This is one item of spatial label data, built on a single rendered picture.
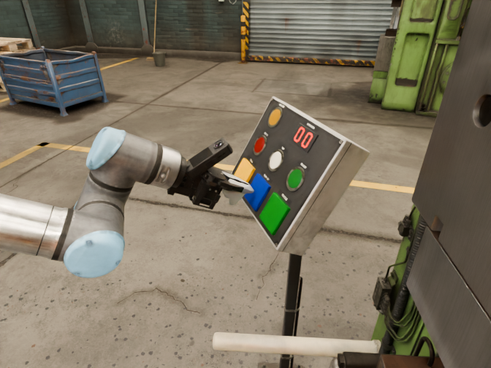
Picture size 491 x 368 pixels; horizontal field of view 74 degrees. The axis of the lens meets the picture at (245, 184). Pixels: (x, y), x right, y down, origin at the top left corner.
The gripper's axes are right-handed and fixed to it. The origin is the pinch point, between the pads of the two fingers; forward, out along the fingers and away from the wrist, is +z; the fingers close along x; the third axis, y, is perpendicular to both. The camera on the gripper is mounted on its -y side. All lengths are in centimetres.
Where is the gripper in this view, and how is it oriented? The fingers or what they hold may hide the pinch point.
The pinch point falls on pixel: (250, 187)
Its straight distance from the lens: 82.6
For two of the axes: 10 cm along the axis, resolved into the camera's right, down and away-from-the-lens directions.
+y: -4.7, 8.4, 2.8
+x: 3.6, 4.7, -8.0
